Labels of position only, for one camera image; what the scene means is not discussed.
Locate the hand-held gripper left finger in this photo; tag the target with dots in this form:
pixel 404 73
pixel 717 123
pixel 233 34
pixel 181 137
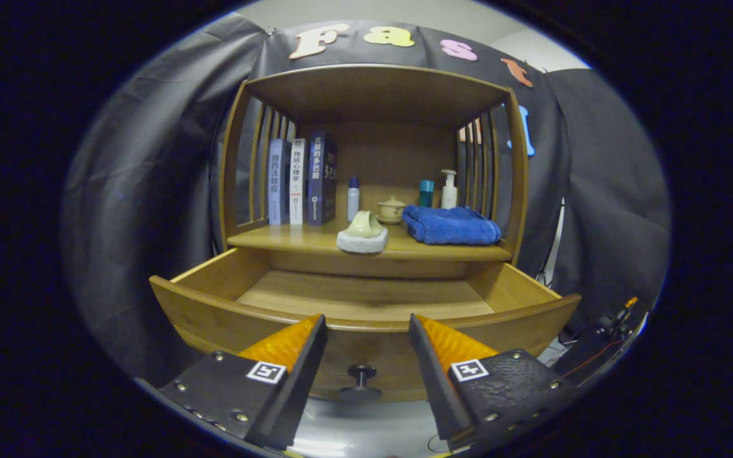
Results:
pixel 300 381

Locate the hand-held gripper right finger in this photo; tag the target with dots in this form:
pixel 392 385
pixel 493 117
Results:
pixel 433 381

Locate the wooden countertop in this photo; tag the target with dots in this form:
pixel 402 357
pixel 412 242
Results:
pixel 303 238

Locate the wooden cabinet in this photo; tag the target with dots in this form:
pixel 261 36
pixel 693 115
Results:
pixel 373 95

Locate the blue folded towel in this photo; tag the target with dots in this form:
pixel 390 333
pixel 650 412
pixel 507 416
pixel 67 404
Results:
pixel 452 226

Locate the black equipment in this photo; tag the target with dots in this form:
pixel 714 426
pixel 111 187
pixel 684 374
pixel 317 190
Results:
pixel 595 346

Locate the beige lidded teacup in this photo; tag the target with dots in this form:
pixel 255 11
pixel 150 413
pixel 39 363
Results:
pixel 391 210

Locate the white bottle with blue cap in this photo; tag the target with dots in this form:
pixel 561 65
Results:
pixel 353 202

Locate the teal bottle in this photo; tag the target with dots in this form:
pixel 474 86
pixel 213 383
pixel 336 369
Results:
pixel 426 194

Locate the white pump bottle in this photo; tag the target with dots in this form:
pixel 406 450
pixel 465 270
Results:
pixel 448 194

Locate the white book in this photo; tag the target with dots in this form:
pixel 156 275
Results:
pixel 297 184

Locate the light blue book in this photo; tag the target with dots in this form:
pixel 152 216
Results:
pixel 277 184

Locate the dark blue book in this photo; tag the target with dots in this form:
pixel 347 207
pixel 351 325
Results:
pixel 319 181

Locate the orange clip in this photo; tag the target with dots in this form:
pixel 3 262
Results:
pixel 631 302

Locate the black backdrop cloth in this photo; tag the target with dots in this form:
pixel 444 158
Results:
pixel 150 191

